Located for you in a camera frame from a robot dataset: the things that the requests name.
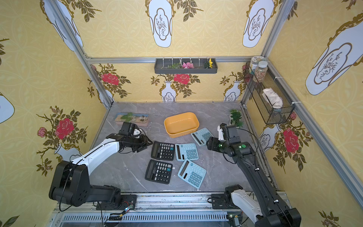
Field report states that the blue calculator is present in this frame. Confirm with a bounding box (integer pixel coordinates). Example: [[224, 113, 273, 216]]
[[177, 159, 207, 189], [191, 128, 213, 146], [175, 143, 199, 161]]

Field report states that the black calculator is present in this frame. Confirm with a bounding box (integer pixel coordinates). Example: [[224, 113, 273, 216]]
[[145, 160, 173, 184], [151, 141, 175, 161]]

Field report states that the yellow storage box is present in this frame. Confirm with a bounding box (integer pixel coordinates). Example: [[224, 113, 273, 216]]
[[164, 112, 199, 138]]

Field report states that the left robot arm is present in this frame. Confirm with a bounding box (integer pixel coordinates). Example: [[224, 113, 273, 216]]
[[49, 123, 153, 211]]

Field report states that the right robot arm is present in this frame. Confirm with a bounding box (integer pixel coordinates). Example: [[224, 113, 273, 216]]
[[207, 124, 302, 227]]

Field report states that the small potted green plant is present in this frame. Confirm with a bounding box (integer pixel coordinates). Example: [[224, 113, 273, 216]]
[[229, 109, 244, 128]]

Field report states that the beige cloth in basket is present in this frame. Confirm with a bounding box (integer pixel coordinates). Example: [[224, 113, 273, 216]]
[[262, 88, 283, 109]]

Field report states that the jar with white lid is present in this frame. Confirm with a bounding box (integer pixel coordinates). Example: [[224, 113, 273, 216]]
[[253, 61, 268, 83]]

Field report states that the jar behind with patterned lid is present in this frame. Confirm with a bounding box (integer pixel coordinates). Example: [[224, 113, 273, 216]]
[[249, 56, 266, 74]]

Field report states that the pink artificial flower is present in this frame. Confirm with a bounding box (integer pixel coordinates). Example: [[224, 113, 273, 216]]
[[181, 62, 194, 69]]

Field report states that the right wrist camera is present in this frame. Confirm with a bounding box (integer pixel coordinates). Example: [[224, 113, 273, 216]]
[[217, 126, 225, 141]]

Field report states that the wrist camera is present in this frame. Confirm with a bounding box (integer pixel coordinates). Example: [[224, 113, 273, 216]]
[[133, 128, 142, 138], [217, 126, 225, 141]]

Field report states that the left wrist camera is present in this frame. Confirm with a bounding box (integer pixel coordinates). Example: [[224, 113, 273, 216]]
[[133, 128, 142, 138]]

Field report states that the black wire basket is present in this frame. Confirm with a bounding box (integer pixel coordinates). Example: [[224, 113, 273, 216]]
[[244, 63, 295, 124]]

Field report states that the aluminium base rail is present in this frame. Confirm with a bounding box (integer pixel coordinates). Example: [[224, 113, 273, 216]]
[[47, 192, 253, 227]]

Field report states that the grey wall shelf tray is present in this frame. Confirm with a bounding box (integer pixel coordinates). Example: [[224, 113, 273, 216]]
[[154, 57, 218, 74]]

